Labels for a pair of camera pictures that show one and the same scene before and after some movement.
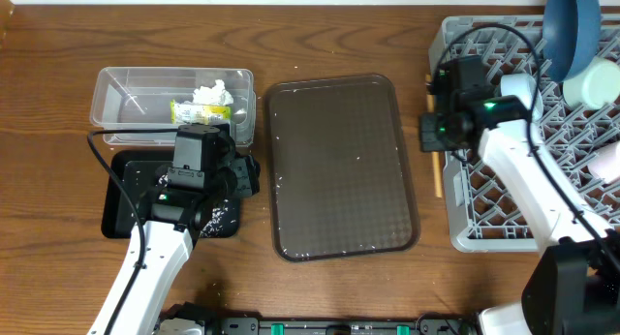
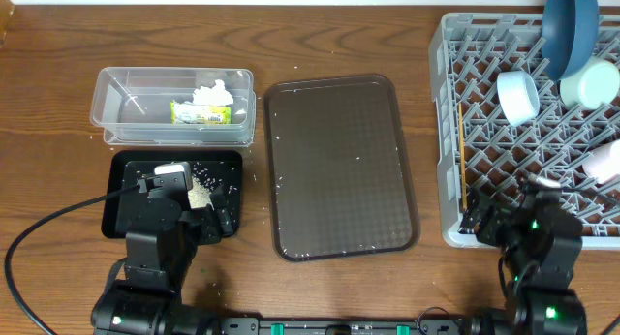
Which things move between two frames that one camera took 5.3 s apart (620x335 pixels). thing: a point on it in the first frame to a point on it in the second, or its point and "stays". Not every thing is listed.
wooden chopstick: x=435 y=154 to x=464 y=195
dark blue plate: x=572 y=25 stays
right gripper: x=431 y=142 to x=499 y=212
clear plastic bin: x=139 y=99 stays
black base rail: x=458 y=325 stays
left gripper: x=247 y=182 to x=201 y=223
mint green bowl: x=595 y=85 stays
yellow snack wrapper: x=189 y=112 stays
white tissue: x=216 y=95 stays
